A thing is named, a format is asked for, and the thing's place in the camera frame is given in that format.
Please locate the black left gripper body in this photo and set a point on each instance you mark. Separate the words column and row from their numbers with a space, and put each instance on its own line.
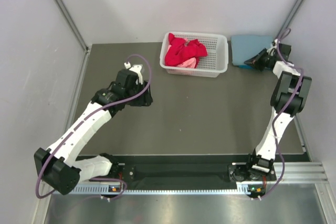
column 142, row 100

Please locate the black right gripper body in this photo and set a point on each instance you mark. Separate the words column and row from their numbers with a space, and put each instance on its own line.
column 265, row 61

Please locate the grey-blue t-shirt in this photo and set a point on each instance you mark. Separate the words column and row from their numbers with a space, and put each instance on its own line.
column 245, row 47

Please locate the red t-shirt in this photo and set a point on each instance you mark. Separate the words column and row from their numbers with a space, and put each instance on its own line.
column 182, row 49

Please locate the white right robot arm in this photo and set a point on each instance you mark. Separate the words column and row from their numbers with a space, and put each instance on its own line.
column 288, row 99

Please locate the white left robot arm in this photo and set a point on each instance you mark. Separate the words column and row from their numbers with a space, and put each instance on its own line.
column 58, row 165

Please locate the folded turquoise t-shirt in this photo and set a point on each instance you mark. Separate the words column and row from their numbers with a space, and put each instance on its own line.
column 245, row 67

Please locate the white plastic laundry basket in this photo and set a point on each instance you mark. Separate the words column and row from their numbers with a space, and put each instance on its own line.
column 211, row 66

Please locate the pink t-shirt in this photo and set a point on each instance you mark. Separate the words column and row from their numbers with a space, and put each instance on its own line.
column 190, row 63

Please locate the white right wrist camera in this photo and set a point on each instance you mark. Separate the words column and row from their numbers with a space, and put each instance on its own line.
column 274, row 47

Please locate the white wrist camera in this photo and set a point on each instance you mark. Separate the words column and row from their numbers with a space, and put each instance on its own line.
column 274, row 47
column 136, row 68

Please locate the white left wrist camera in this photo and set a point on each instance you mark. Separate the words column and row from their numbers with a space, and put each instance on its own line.
column 136, row 68

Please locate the right aluminium corner post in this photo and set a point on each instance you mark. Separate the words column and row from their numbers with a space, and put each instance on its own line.
column 290, row 16

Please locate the aluminium corner post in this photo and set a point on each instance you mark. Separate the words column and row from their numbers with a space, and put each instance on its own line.
column 290, row 16
column 69, row 20

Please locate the grey slotted cable duct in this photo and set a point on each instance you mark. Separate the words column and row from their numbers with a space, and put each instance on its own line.
column 106, row 189

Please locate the aluminium front frame rail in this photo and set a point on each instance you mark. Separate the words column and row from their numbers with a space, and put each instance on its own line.
column 296, row 172

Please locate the left aluminium corner post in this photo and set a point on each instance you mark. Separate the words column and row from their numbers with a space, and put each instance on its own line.
column 69, row 20

